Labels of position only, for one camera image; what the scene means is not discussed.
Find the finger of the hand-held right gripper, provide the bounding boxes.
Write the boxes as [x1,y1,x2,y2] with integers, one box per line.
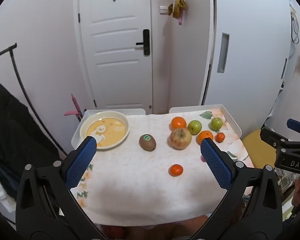
[260,128,300,155]
[287,119,300,140]

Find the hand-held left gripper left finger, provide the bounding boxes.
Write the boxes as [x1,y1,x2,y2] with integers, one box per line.
[15,136,108,240]

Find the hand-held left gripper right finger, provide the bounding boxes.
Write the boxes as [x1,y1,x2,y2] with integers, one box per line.
[190,138,283,240]

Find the orange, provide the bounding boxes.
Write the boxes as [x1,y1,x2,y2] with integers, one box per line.
[197,130,214,145]
[171,116,187,131]

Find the cream cartoon print bowl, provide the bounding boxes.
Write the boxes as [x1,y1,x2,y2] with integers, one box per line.
[80,111,129,150]

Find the green apple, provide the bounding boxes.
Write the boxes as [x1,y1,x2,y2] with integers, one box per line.
[188,120,202,134]
[210,117,223,131]

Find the brown kiwi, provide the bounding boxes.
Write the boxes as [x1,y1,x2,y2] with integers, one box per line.
[139,134,157,152]

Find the yellow stool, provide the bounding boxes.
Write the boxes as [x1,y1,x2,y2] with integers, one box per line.
[242,129,278,168]

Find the white tray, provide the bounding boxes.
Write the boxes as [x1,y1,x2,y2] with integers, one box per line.
[169,104,241,140]
[71,109,147,153]

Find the white floral tablecloth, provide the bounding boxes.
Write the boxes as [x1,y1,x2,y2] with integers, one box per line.
[70,109,254,225]

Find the white wardrobe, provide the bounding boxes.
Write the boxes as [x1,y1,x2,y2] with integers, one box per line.
[199,0,298,110]

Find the white door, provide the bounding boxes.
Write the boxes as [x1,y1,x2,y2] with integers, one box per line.
[74,0,154,112]

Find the black metal rack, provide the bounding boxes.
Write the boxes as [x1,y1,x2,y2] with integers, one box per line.
[0,43,69,156]

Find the brown hanging cloth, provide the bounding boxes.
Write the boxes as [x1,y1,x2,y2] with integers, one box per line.
[168,0,187,19]

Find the black cables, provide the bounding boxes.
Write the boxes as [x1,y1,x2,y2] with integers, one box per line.
[289,11,300,45]

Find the black door lock handle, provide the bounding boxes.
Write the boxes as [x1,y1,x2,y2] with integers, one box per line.
[136,29,150,55]

